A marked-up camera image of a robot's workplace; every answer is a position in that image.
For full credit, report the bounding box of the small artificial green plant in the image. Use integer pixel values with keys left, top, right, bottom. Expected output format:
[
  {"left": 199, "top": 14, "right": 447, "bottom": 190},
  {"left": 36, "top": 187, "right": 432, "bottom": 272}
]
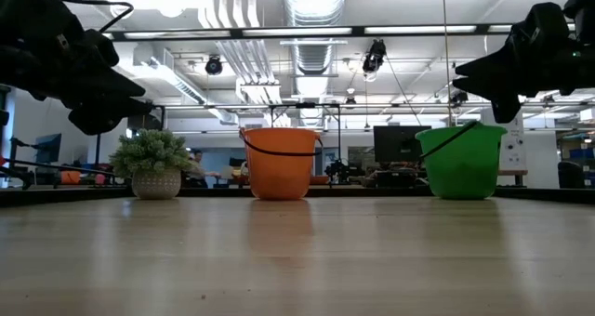
[{"left": 110, "top": 128, "right": 194, "bottom": 200}]

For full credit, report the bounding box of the blue screen monitor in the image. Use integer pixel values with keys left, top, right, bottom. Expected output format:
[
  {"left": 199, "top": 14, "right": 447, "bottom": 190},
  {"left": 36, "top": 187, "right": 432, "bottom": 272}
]
[{"left": 34, "top": 133, "right": 62, "bottom": 164}]

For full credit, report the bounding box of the person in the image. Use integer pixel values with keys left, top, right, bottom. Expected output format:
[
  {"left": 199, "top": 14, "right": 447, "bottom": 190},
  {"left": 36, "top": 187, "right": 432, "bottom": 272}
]
[{"left": 188, "top": 149, "right": 219, "bottom": 189}]

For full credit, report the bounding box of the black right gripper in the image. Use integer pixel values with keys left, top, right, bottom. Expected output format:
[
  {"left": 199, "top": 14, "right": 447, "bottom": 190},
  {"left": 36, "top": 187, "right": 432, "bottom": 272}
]
[{"left": 453, "top": 3, "right": 595, "bottom": 125}]

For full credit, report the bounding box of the distant black rig frame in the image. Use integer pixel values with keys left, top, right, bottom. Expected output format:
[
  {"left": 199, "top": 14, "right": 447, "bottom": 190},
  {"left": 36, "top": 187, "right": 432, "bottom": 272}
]
[{"left": 91, "top": 100, "right": 595, "bottom": 187}]

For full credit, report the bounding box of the black computer monitor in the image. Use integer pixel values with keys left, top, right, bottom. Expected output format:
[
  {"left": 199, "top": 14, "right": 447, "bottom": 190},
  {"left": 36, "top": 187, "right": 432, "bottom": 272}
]
[{"left": 373, "top": 125, "right": 432, "bottom": 163}]

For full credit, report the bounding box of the black aluminium rig frame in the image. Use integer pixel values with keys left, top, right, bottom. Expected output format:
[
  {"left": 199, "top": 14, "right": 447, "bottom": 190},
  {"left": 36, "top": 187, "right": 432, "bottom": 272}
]
[{"left": 0, "top": 22, "right": 595, "bottom": 204}]

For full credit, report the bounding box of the thin black base cable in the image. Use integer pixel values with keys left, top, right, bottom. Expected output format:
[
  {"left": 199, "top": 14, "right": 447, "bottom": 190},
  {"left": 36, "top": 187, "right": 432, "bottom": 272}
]
[{"left": 0, "top": 157, "right": 116, "bottom": 176}]

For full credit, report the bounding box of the black office chair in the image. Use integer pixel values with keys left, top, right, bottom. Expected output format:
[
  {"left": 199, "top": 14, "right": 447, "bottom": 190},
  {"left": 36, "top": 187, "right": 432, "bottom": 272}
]
[{"left": 557, "top": 161, "right": 586, "bottom": 189}]

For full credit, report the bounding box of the green plastic bucket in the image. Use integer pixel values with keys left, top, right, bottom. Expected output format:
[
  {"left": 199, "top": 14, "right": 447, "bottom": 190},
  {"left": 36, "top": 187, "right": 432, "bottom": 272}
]
[{"left": 415, "top": 119, "right": 509, "bottom": 200}]

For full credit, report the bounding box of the black ceiling spotlight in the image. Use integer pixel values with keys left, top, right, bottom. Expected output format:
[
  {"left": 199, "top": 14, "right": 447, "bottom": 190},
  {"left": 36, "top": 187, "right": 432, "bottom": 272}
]
[
  {"left": 361, "top": 38, "right": 388, "bottom": 74},
  {"left": 204, "top": 54, "right": 224, "bottom": 76}
]

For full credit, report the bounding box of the orange plastic bucket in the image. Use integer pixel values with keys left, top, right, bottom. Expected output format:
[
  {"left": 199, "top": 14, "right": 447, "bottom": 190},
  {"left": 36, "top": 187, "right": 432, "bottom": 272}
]
[{"left": 239, "top": 126, "right": 325, "bottom": 201}]

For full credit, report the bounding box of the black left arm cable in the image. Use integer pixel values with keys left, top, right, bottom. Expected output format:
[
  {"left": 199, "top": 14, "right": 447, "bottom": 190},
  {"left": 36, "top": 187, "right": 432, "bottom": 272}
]
[{"left": 55, "top": 0, "right": 135, "bottom": 33}]

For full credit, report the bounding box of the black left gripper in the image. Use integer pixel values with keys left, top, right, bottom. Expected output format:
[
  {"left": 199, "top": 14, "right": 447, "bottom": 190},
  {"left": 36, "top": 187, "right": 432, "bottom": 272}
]
[{"left": 13, "top": 8, "right": 154, "bottom": 135}]

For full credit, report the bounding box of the thin hanging cord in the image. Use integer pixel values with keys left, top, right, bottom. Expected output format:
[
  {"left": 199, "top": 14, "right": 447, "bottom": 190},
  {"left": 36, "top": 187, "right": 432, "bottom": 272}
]
[{"left": 440, "top": 0, "right": 453, "bottom": 125}]

